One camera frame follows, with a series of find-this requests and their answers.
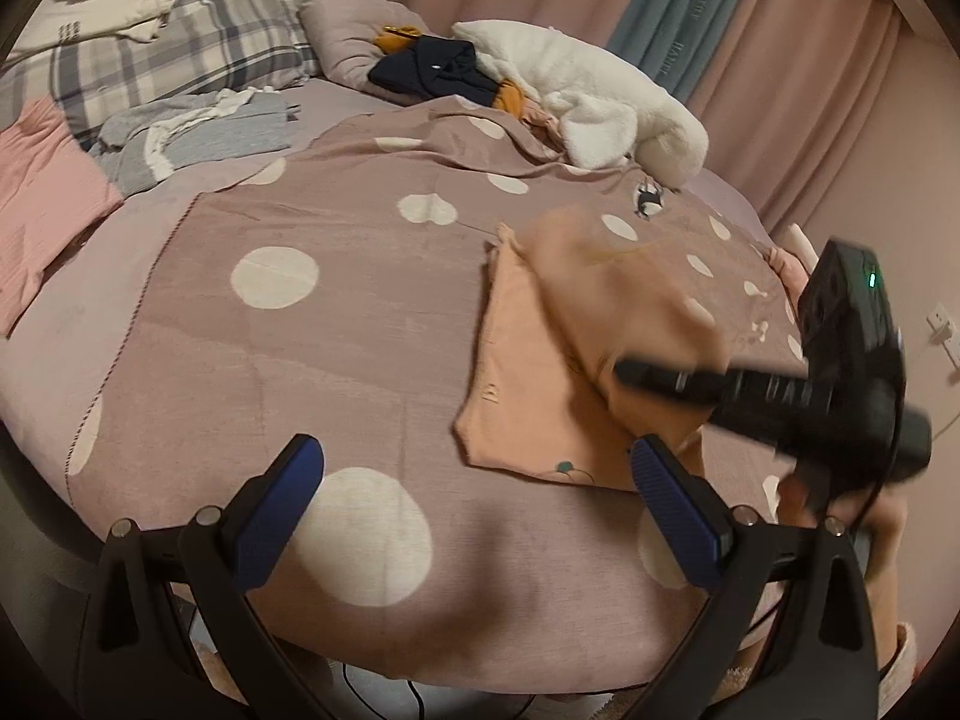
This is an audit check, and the blue-grey garment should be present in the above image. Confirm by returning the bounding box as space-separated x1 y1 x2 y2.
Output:
90 86 302 194

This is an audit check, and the mauve polka dot blanket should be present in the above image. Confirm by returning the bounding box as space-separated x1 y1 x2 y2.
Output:
64 101 830 680

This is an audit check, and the peach printed baby romper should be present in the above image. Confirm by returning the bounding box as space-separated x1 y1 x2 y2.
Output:
453 206 742 494

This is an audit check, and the navy garment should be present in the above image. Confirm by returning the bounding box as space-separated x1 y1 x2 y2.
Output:
367 36 501 103

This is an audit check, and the pink and white garment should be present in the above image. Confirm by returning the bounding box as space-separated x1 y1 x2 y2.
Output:
763 223 820 295

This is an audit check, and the white wall socket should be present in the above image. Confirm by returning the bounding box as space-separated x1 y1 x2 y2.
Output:
925 301 960 362

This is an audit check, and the teal curtain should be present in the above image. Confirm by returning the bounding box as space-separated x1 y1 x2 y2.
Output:
605 0 767 103

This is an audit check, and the lilac pillow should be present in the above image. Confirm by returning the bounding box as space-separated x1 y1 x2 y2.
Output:
300 0 467 95

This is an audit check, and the black floor cable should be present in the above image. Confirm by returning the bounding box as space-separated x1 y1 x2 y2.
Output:
341 658 542 720

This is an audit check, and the pink cloth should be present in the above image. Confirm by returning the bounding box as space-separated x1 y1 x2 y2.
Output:
0 97 125 338

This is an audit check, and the lilac bed sheet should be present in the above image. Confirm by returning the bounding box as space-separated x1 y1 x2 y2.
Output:
0 75 767 466

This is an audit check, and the person's right hand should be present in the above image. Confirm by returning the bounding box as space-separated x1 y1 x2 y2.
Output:
776 461 837 533

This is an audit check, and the person's right forearm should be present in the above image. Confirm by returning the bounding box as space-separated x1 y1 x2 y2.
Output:
853 491 920 700

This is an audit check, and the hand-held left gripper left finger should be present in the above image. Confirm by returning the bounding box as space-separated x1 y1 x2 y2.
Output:
75 433 331 720

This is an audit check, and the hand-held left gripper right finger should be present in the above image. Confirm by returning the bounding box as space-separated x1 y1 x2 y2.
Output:
630 433 882 720

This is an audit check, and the pink curtain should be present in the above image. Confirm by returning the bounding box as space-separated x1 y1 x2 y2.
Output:
352 0 932 235

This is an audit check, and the mustard cloth with gold trim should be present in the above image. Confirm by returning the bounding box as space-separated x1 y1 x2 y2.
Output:
375 25 425 53

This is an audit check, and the white clothes pile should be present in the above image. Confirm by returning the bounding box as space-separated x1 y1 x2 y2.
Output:
15 0 179 55

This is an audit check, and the grey plaid pillow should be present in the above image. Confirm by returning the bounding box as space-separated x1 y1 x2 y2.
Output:
0 0 370 152

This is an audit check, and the small pink garment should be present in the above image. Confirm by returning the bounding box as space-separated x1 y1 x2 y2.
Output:
521 97 565 142

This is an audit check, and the white fluffy blanket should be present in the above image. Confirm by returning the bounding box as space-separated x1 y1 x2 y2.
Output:
451 19 710 190

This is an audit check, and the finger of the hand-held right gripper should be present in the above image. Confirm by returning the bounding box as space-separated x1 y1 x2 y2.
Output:
613 357 734 410

